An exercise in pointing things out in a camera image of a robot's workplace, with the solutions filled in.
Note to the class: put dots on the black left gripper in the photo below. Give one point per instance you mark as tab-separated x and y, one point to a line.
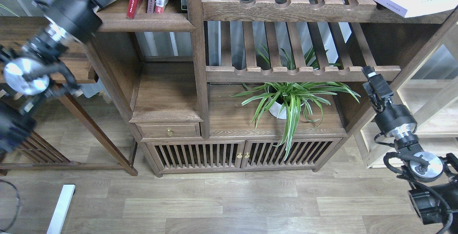
76	17

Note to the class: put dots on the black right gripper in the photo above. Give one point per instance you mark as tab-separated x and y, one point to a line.
393	120

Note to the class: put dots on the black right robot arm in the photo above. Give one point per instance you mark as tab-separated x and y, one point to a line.
433	185

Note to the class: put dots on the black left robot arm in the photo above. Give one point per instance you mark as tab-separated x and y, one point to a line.
37	70

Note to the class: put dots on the dark wooden side table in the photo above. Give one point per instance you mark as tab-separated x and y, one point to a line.
14	28

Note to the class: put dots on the spider plant in white pot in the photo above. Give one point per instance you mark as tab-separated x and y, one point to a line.
294	99

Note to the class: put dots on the dark wooden bookshelf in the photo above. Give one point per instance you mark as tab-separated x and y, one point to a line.
173	75

